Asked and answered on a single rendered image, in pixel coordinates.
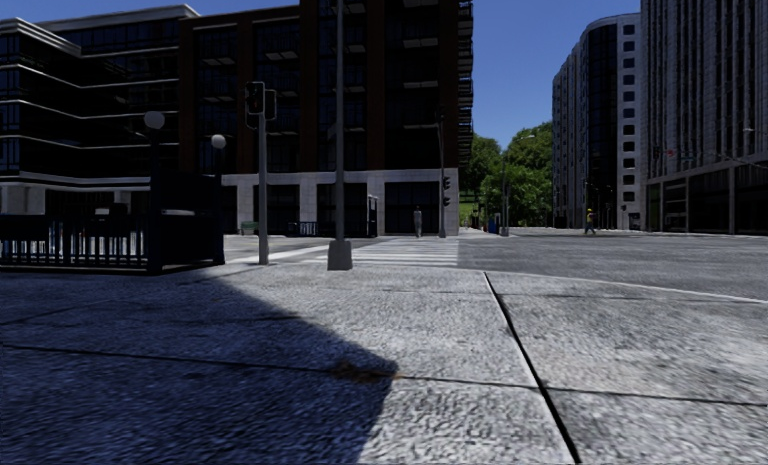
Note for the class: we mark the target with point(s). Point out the person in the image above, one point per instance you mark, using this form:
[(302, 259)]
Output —
[(417, 221), (590, 221)]

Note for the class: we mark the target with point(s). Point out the pale concrete building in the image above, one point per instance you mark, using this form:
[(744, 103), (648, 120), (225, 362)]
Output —
[(594, 129)]

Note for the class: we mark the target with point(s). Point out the blue letter box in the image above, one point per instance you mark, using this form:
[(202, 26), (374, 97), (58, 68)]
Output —
[(493, 225)]

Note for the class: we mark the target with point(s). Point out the trees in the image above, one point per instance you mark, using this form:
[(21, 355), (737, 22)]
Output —
[(516, 177)]

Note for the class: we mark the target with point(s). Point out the grey street lamp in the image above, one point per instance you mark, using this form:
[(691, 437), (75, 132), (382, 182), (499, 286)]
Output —
[(339, 165)]

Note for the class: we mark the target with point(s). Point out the dark glass building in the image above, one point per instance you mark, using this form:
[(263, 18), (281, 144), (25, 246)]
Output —
[(78, 105)]

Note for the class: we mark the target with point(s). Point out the grey concrete tower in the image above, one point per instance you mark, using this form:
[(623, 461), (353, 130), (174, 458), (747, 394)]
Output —
[(702, 105)]

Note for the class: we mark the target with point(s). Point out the red brick building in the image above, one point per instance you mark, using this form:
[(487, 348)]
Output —
[(390, 105)]

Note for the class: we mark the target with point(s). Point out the traffic light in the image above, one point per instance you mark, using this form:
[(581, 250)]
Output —
[(263, 183), (442, 189)]

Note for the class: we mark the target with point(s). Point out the dark stairway railing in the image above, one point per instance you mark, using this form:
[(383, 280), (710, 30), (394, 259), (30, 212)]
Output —
[(180, 225)]

